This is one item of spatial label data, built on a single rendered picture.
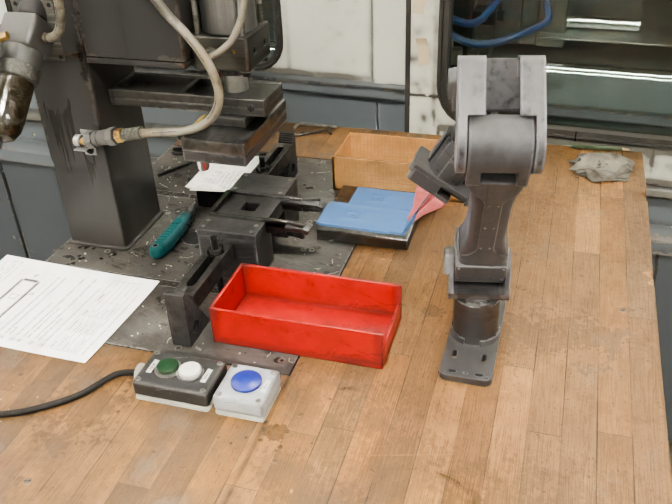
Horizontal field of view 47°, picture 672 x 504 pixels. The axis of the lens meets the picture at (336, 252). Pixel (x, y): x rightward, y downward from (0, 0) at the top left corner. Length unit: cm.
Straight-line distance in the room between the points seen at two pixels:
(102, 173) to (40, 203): 118
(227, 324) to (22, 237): 160
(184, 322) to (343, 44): 91
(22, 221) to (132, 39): 146
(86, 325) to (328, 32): 92
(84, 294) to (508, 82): 75
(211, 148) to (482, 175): 45
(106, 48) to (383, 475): 72
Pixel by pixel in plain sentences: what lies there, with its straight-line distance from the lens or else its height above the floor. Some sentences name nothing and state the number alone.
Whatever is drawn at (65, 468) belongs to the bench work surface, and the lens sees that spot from 101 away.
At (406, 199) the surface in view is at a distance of 141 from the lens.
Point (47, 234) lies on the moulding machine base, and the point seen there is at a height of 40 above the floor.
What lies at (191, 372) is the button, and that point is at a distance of 103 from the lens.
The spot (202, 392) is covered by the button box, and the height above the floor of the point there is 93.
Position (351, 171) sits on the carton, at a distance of 147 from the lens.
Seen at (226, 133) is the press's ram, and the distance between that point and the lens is 116.
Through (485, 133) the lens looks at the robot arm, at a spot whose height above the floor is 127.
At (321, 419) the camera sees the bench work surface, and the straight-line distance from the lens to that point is 99.
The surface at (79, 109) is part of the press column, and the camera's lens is 129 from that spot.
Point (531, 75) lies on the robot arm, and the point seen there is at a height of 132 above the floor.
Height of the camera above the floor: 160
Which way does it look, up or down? 32 degrees down
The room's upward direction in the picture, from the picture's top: 3 degrees counter-clockwise
